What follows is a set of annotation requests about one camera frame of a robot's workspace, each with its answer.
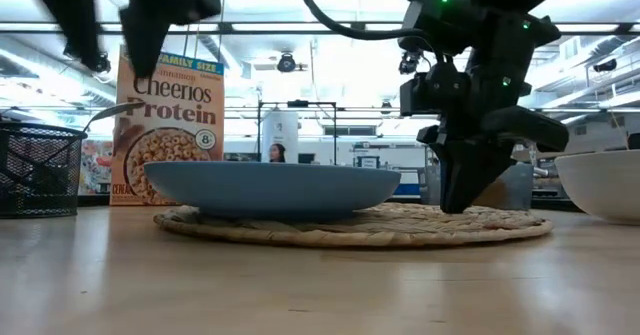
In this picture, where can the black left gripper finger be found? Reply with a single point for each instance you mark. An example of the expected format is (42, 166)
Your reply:
(70, 10)
(150, 20)

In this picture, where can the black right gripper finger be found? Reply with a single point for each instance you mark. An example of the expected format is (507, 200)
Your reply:
(485, 170)
(452, 175)

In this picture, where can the round woven straw placemat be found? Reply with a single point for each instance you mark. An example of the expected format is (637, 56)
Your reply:
(400, 230)

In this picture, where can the Cheerios Protein cereal box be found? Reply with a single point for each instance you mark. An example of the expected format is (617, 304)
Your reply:
(170, 100)

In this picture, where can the white ceramic bowl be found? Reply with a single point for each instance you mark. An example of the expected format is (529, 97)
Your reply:
(605, 185)

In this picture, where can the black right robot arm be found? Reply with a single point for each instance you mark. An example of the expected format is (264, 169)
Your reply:
(500, 40)

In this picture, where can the grey storage bin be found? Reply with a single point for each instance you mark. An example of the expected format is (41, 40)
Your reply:
(517, 190)

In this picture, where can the silver metal tube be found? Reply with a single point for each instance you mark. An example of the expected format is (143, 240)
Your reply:
(541, 172)

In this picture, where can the small framed white sign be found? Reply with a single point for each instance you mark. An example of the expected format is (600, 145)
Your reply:
(368, 162)

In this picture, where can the white ceiling air vent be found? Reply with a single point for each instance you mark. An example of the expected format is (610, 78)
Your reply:
(570, 49)

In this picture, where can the black ceiling speaker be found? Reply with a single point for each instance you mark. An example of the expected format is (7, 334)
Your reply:
(605, 65)

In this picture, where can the black chair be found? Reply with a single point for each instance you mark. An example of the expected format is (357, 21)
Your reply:
(634, 141)

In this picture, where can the colourful floral poster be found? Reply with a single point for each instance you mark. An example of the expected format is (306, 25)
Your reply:
(95, 167)

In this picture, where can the white cylindrical column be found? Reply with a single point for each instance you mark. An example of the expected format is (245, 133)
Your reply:
(280, 127)

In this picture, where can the person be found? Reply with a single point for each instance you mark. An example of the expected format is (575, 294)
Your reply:
(277, 154)

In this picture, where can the blue plate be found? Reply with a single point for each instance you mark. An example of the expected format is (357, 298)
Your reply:
(270, 190)

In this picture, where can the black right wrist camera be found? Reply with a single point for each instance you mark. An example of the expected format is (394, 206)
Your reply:
(425, 95)

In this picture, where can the black overhead frame bar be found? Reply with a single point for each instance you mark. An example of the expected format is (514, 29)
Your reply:
(280, 31)

